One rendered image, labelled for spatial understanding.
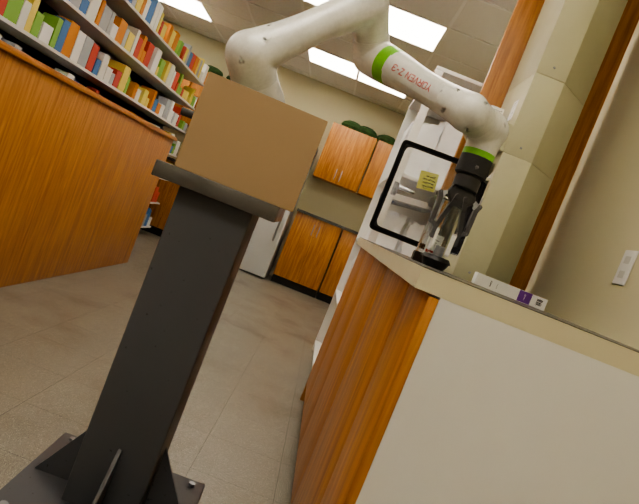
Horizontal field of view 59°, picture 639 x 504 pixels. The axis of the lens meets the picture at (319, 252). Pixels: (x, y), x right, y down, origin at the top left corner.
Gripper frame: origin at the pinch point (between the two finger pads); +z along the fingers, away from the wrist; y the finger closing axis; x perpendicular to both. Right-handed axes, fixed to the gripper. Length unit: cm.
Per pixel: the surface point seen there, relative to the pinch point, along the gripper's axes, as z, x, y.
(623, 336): 5, 1, -59
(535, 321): 9, 65, -7
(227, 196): 10, 25, 58
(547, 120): -55, -39, -26
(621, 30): -112, -76, -50
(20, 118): 15, -93, 179
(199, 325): 44, 19, 53
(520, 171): -35, -39, -24
